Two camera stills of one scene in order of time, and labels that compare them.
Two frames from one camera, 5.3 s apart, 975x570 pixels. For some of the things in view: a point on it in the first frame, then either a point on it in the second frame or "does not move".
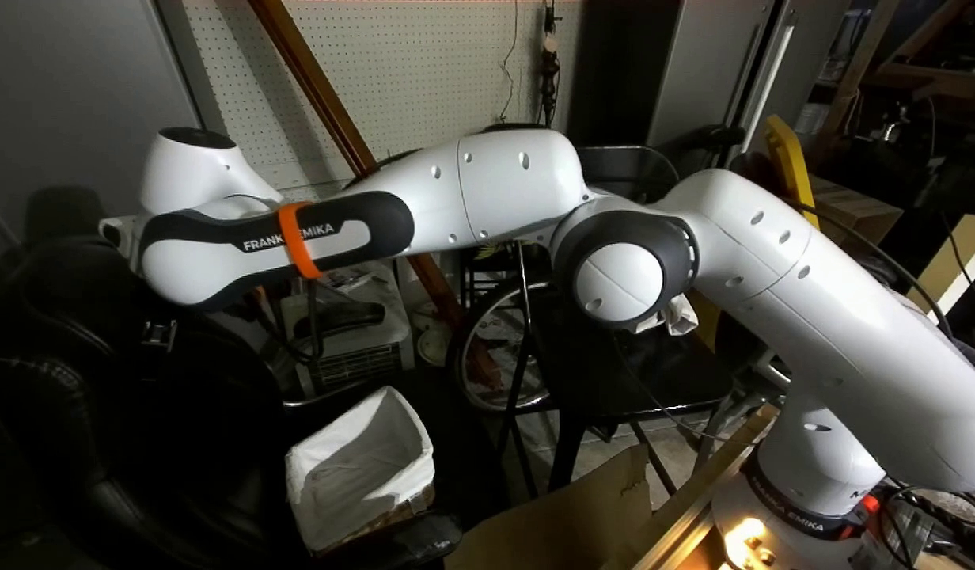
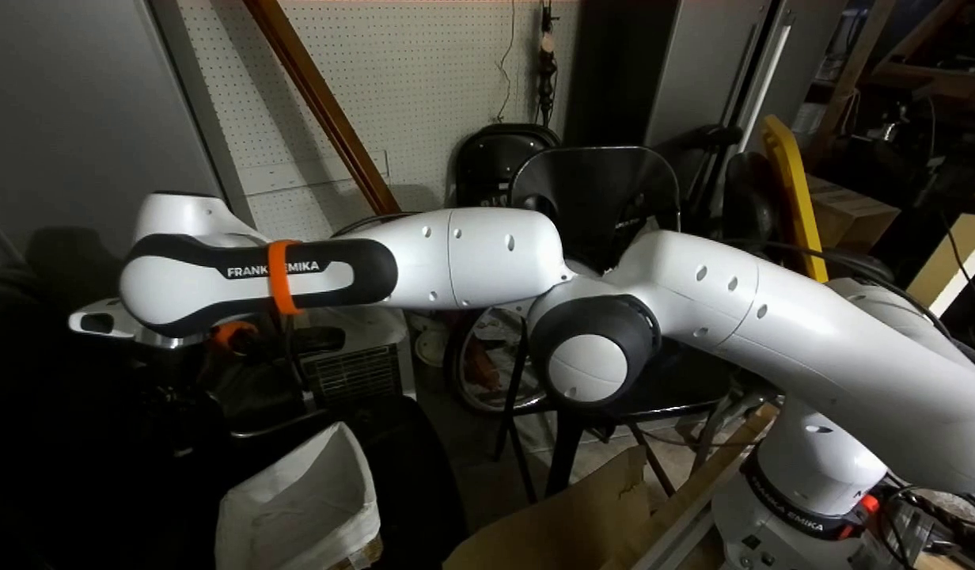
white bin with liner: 360,475 to 307,510
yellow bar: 796,165 does not move
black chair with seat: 598,378 does not move
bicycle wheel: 504,354 does not move
